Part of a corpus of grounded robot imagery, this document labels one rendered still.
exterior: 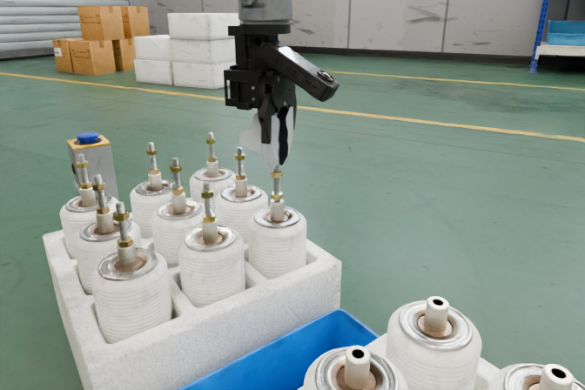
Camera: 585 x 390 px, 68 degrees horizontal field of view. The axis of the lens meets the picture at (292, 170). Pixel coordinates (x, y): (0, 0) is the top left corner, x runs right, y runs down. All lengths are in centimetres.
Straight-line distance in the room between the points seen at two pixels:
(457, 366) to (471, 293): 55
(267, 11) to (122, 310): 42
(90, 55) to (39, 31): 214
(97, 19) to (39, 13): 206
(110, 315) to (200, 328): 11
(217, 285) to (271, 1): 39
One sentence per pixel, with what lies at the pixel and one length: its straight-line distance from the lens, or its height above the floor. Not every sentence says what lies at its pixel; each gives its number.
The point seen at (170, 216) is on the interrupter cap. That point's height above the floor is 25.
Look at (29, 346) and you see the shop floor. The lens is 96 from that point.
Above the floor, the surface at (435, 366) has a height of 24.
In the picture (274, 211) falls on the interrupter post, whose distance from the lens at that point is 69.
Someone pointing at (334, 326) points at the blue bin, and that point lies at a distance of 74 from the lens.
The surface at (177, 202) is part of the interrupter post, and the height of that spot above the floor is 27.
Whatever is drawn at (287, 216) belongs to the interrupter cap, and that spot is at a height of 25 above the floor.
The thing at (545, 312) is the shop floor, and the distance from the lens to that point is 104.
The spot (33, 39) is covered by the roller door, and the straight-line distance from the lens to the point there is 646.
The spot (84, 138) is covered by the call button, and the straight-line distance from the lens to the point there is 96.
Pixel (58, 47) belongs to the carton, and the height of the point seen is 23.
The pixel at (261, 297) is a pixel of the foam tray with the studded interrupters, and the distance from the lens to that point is 65.
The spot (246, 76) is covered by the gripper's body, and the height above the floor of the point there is 48.
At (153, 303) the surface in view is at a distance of 61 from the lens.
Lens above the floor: 57
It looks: 20 degrees down
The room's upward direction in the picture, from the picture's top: straight up
